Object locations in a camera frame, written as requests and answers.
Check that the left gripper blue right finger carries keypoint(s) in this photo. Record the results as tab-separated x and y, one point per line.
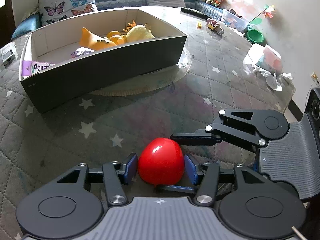
193	169

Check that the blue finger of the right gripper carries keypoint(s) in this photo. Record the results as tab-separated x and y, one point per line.
198	138
176	188

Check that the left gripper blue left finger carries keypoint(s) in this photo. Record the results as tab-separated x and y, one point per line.
128	169

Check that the red ball toy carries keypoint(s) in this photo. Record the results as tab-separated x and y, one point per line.
161	162

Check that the yellow plush chick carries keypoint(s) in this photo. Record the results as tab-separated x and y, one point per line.
134	32

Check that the clear glitter cube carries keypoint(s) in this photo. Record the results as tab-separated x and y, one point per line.
81	51

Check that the yellow dinosaur toy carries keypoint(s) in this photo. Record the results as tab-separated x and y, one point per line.
116	37

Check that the orange dinosaur toy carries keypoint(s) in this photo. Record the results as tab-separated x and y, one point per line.
91	41

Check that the purple cheers card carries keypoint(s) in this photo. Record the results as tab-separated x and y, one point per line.
32	67

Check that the crumpled plastic bag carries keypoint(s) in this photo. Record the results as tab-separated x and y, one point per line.
266	62

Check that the grey quilted star cover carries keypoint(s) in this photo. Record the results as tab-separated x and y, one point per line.
94	129

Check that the small toy car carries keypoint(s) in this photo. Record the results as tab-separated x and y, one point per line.
214	26

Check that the green plastic bowl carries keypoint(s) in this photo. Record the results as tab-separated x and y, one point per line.
255	36

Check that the clear plastic storage box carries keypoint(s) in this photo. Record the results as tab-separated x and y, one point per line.
231	20

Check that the black remote control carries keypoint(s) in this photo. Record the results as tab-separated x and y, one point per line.
195	13

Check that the grey cardboard box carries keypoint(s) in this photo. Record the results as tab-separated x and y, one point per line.
69	78

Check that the colourful pinwheel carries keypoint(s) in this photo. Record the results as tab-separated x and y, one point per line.
268	12

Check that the blue sofa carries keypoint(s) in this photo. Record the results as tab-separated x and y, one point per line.
33	22

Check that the white remote control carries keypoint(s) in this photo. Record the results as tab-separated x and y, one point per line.
8	53

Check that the butterfly print pillow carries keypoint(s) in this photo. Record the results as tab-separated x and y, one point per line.
52	11

